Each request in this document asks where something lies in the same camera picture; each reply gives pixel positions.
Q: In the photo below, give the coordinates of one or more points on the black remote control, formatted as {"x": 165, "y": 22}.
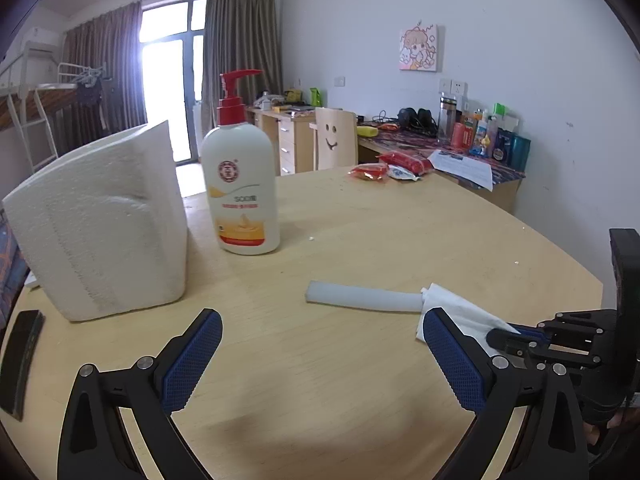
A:
{"x": 22, "y": 360}

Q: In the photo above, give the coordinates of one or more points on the glass balcony door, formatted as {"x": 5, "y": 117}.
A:
{"x": 170, "y": 85}

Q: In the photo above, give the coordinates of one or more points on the grey metal bunk bed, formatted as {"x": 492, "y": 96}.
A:
{"x": 10, "y": 90}
{"x": 75, "y": 72}

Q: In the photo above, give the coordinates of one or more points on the blue plaid quilt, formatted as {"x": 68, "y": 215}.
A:
{"x": 7, "y": 260}

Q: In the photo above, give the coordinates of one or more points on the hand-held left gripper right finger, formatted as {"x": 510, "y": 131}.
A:
{"x": 455, "y": 360}

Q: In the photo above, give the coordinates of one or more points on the green packet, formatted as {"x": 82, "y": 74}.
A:
{"x": 315, "y": 97}

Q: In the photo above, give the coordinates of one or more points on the black headphones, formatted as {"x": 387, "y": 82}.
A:
{"x": 417, "y": 120}

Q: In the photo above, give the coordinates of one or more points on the white paper towel pack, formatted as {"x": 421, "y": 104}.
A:
{"x": 100, "y": 230}

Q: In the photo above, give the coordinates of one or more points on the white lotion pump bottle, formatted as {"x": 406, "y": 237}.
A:
{"x": 240, "y": 185}

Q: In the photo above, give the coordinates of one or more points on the yellow bottle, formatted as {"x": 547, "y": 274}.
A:
{"x": 367, "y": 131}

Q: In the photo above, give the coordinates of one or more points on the wooden chair with smiley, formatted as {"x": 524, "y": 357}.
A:
{"x": 336, "y": 140}

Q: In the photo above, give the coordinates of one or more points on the clear water bottle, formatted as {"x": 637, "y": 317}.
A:
{"x": 446, "y": 120}

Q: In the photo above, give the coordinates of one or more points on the yellow box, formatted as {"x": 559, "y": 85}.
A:
{"x": 294, "y": 96}

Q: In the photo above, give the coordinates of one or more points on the wooden desk with drawers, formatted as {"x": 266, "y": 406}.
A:
{"x": 295, "y": 140}

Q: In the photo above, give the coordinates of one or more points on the cartoon wall poster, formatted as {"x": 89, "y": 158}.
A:
{"x": 419, "y": 47}

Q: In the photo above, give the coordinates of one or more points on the white double wall socket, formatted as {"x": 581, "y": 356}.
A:
{"x": 452, "y": 86}

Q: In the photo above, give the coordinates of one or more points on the row of toiletry bottles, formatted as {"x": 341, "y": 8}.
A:
{"x": 500, "y": 142}

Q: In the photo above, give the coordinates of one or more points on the dark hanging clothes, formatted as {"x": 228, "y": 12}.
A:
{"x": 92, "y": 91}

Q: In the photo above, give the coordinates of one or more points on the patterned desk mat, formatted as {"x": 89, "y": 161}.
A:
{"x": 430, "y": 142}

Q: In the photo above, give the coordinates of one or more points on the white cloth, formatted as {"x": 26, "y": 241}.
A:
{"x": 460, "y": 310}

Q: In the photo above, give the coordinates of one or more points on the white air conditioner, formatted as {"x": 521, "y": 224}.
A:
{"x": 42, "y": 46}

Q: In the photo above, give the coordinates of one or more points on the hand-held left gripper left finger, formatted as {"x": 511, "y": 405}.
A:
{"x": 195, "y": 360}

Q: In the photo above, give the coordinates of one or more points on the brown curtain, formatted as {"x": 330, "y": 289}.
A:
{"x": 242, "y": 45}
{"x": 100, "y": 60}

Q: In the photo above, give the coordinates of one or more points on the large red snack packet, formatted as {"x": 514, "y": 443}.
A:
{"x": 407, "y": 161}

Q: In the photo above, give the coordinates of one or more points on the printed paper sheet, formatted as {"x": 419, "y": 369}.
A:
{"x": 465, "y": 167}

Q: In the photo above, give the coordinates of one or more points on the white blue snack packet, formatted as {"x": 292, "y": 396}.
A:
{"x": 402, "y": 173}

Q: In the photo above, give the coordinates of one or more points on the person's right hand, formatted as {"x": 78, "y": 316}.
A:
{"x": 619, "y": 416}

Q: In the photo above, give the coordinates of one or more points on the grey metal bed ladder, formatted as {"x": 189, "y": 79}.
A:
{"x": 30, "y": 130}

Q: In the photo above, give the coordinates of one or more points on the wooden desk with mat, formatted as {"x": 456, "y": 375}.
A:
{"x": 500, "y": 192}

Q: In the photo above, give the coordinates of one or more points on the white soft tube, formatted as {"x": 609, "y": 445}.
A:
{"x": 360, "y": 297}

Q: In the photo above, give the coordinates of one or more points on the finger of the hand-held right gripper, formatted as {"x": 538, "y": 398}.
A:
{"x": 527, "y": 331}
{"x": 530, "y": 352}

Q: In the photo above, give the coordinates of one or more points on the small red snack packet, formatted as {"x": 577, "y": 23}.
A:
{"x": 370, "y": 172}

